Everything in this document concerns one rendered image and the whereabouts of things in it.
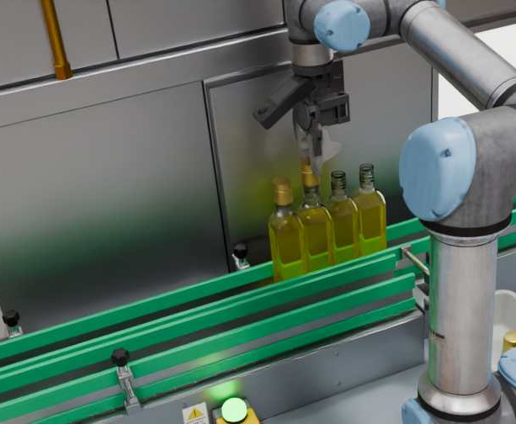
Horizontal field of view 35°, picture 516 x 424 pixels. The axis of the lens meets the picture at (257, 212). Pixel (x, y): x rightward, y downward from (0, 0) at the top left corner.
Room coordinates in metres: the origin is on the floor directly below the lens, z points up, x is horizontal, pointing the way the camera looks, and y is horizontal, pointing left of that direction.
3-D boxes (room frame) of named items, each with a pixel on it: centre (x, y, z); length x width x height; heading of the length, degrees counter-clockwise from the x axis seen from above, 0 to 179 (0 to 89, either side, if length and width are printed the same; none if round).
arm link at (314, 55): (1.35, -0.12, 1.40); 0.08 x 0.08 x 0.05
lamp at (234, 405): (1.09, 0.08, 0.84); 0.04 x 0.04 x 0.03
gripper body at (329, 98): (1.35, -0.13, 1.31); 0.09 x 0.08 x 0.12; 108
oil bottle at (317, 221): (1.34, -0.11, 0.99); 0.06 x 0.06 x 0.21; 18
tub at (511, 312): (1.22, -0.45, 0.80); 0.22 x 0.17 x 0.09; 18
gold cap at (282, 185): (1.33, -0.05, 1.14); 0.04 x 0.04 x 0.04
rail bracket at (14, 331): (1.24, 0.48, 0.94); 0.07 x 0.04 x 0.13; 18
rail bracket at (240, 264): (1.38, 0.05, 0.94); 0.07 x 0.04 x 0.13; 18
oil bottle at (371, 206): (1.38, -0.22, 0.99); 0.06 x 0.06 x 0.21; 16
